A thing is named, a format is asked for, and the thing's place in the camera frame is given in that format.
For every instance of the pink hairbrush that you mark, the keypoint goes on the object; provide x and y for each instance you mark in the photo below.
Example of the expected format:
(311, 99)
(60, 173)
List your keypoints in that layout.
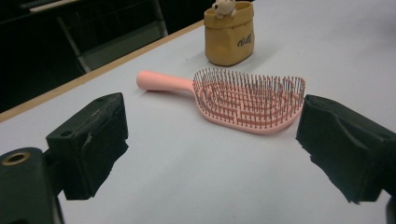
(243, 102)

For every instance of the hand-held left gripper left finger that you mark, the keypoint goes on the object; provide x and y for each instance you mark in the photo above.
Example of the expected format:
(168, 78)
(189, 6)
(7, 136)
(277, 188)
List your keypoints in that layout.
(93, 140)

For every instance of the yellow paper-look storage bag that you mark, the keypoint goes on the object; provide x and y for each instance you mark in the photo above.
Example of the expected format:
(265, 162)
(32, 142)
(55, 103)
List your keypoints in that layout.
(229, 40)

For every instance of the small white plush toy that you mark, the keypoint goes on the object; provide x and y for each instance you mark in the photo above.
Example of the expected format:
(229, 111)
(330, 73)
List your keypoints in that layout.
(223, 7)

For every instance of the light wooden board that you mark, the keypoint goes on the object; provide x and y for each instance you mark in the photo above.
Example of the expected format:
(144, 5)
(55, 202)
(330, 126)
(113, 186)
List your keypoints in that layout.
(53, 5)

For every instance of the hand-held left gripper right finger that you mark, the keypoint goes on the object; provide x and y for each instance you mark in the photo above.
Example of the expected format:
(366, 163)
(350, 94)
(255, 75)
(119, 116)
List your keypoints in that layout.
(348, 149)

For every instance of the grey metal frame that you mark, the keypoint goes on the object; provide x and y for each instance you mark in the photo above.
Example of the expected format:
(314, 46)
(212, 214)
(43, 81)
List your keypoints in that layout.
(121, 43)

